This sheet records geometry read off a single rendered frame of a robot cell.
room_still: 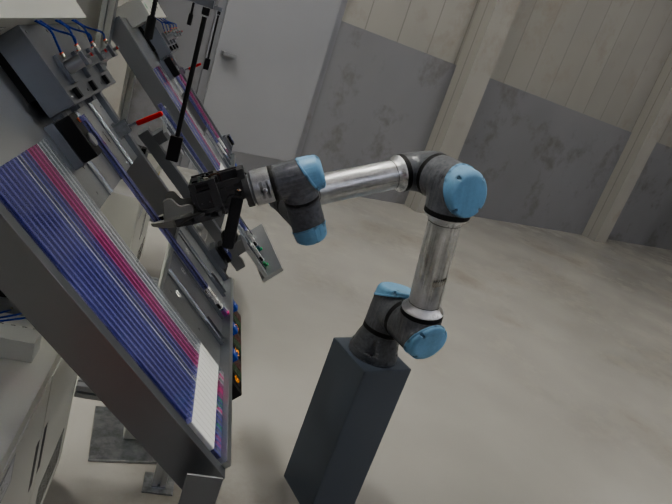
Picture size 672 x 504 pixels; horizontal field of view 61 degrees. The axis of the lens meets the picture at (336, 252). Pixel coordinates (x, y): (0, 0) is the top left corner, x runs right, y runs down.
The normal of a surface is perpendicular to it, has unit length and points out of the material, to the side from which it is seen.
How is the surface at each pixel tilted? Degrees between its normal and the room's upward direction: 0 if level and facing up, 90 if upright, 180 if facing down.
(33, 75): 90
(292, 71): 90
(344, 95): 90
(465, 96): 90
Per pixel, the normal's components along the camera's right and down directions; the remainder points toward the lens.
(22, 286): 0.16, 0.38
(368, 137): 0.49, 0.43
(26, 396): 0.31, -0.90
